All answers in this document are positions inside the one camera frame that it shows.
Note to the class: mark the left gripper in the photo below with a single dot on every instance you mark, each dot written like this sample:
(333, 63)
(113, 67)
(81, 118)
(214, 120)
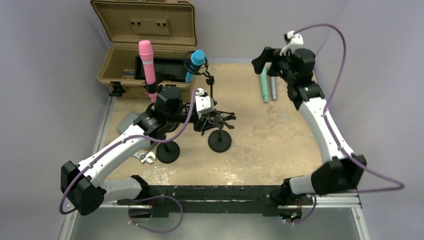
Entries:
(206, 122)

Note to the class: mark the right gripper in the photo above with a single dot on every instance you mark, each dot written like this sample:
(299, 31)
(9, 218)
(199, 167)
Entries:
(267, 56)

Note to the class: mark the mint green microphone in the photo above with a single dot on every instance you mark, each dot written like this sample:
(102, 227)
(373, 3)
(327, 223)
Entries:
(264, 86)

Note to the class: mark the black shock-mount desk stand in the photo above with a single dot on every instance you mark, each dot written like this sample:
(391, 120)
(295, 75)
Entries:
(219, 140)

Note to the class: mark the silver grey microphone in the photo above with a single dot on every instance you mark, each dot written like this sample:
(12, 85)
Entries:
(273, 86)

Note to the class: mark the black clip desk stand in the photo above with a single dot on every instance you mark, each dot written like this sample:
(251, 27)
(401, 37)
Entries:
(167, 153)

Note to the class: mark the blue microphone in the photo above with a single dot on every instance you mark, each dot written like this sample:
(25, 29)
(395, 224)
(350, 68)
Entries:
(195, 61)

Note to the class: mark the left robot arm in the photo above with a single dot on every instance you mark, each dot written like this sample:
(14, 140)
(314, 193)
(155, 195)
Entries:
(85, 185)

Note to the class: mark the black stand with pink microphone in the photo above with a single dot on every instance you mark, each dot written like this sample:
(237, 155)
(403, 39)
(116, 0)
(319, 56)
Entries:
(153, 87)

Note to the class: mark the pink toy microphone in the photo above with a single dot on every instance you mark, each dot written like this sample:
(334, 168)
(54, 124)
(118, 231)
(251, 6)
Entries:
(146, 54)

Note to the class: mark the black tray inside case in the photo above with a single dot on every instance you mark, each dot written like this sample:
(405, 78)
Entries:
(172, 69)

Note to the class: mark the grey flat box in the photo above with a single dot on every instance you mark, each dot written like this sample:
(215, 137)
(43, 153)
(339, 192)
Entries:
(127, 125)

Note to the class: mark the tan plastic tool case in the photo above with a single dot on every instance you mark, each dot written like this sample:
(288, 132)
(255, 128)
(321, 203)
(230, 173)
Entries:
(168, 24)

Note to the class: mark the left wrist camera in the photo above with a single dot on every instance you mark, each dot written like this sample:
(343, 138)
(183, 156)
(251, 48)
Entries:
(204, 105)

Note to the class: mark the black tripod shock-mount stand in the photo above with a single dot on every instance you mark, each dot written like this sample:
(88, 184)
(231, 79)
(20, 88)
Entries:
(202, 71)

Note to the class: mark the red-handled adjustable wrench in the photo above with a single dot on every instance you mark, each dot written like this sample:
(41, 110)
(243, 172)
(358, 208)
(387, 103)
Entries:
(145, 157)

